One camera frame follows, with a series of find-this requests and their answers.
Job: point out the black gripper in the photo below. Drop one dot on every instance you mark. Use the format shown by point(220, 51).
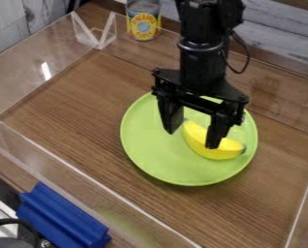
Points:
point(197, 86)

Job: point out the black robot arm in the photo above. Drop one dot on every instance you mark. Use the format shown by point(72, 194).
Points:
point(207, 23)

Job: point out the green round plate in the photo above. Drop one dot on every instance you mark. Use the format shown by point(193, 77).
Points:
point(165, 157)

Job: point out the yellow labelled tin can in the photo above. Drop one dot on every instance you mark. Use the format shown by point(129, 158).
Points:
point(143, 19)

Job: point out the blue plastic clamp block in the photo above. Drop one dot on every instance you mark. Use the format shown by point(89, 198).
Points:
point(59, 220)

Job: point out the clear acrylic enclosure wall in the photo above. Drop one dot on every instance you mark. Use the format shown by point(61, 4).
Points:
point(64, 94)

